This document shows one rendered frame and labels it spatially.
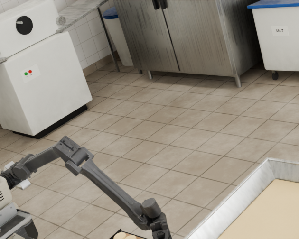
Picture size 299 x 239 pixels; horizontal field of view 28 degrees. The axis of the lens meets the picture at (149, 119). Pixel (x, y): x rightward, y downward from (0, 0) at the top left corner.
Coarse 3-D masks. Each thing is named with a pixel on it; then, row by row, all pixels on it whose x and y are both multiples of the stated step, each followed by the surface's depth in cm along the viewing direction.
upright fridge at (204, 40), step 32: (128, 0) 602; (160, 0) 564; (192, 0) 540; (224, 0) 529; (256, 0) 560; (128, 32) 627; (160, 32) 592; (192, 32) 560; (224, 32) 534; (256, 32) 565; (160, 64) 616; (192, 64) 582; (224, 64) 551
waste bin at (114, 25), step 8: (112, 8) 724; (104, 16) 701; (112, 16) 690; (112, 24) 696; (120, 24) 692; (112, 32) 705; (120, 32) 698; (120, 40) 704; (120, 48) 712; (120, 56) 723; (128, 56) 712; (128, 64) 719
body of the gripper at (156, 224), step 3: (159, 219) 235; (162, 219) 235; (156, 222) 229; (159, 222) 229; (162, 222) 228; (165, 222) 228; (150, 225) 229; (153, 225) 228; (156, 225) 229; (159, 225) 230; (153, 228) 229; (156, 228) 230; (159, 228) 230; (153, 231) 230
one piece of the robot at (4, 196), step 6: (6, 174) 276; (0, 180) 271; (6, 180) 272; (12, 180) 275; (0, 186) 270; (6, 186) 272; (12, 186) 276; (0, 192) 270; (6, 192) 273; (0, 198) 271; (6, 198) 274; (0, 204) 272; (6, 204) 274
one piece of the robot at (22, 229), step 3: (15, 204) 309; (15, 207) 309; (18, 207) 311; (21, 228) 312; (24, 228) 314; (15, 231) 310; (18, 231) 311; (21, 231) 313; (24, 231) 314; (18, 234) 311; (21, 234) 313; (24, 234) 314; (27, 234) 315; (24, 237) 314; (27, 237) 316; (30, 237) 318
